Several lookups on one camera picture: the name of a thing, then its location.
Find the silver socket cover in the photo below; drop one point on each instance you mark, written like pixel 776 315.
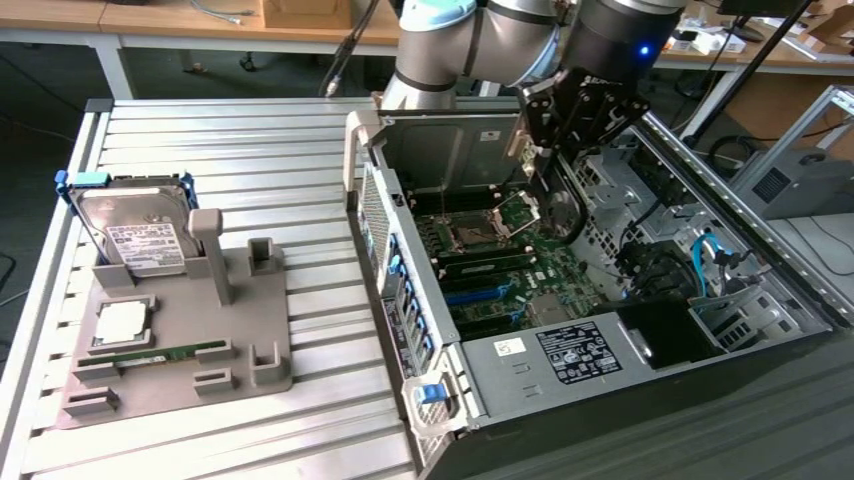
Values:
pixel 517 212

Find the green motherboard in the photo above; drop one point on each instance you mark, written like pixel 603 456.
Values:
pixel 567 270

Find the CPU socket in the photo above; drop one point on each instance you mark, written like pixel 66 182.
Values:
pixel 470 235

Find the silver chipset heatsink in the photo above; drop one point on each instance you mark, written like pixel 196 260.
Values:
pixel 554 307

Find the perforated metal drive cage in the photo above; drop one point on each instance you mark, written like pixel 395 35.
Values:
pixel 621 195

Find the aluminium profile frame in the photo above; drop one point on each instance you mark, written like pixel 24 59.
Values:
pixel 841 95

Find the grey metal cabinet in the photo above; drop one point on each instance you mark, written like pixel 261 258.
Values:
pixel 814 185

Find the black RAM slot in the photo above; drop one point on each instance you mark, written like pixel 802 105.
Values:
pixel 461 195
pixel 487 258
pixel 461 202
pixel 487 270
pixel 461 205
pixel 487 262
pixel 487 266
pixel 461 198

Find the open black PC case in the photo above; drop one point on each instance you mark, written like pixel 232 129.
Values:
pixel 427 145

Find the white box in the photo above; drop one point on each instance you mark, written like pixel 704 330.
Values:
pixel 721 45

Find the wooden desk white frame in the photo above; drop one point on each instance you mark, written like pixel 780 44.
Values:
pixel 801 64
pixel 167 20
pixel 40 15

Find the blue expansion slot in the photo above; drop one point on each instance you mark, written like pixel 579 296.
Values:
pixel 474 296

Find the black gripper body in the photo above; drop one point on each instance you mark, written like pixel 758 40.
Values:
pixel 614 35

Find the black chair caster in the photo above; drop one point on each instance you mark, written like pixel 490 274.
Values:
pixel 249 62

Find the black monitor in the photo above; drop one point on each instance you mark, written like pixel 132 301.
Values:
pixel 741 6

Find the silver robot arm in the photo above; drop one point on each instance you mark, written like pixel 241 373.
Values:
pixel 441 45

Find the silver CPU chip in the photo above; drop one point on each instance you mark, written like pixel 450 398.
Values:
pixel 120 322

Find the brown cardboard box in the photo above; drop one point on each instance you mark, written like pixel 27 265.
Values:
pixel 307 12

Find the blue case latch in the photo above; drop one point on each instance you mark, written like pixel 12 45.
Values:
pixel 430 393

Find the hard disk in blue caddy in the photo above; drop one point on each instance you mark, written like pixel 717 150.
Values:
pixel 134 225

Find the black tripod pole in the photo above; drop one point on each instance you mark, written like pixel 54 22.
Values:
pixel 726 100

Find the grey power supply unit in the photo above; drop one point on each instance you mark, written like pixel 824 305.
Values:
pixel 534 365

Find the green RAM stick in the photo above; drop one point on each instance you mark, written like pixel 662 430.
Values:
pixel 154 356

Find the brown cardboard packaging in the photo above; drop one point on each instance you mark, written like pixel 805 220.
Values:
pixel 834 25

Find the grey plastic parts rack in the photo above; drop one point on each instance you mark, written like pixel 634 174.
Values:
pixel 187 320

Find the metal disk bay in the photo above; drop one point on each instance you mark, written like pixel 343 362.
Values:
pixel 748 320

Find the green graphics card black fan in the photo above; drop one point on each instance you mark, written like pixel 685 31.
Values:
pixel 567 215

